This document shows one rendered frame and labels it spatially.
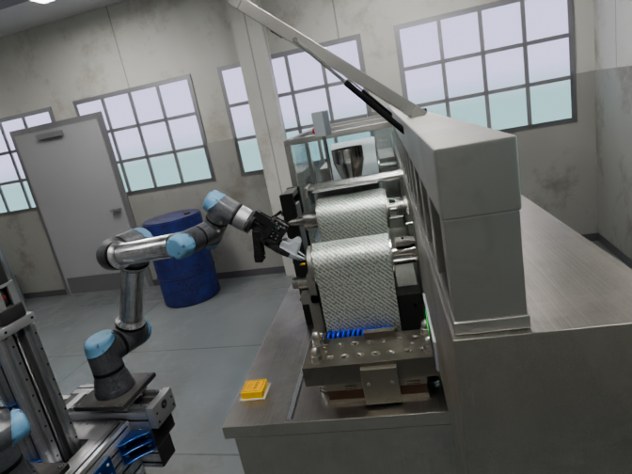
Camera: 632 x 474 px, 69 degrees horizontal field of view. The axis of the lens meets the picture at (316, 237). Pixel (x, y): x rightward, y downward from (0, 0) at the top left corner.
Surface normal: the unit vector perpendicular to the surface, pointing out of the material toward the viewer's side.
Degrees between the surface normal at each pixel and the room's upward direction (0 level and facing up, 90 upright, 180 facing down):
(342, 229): 92
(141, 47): 90
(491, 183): 90
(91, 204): 90
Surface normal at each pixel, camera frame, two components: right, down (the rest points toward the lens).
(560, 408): -0.13, 0.29
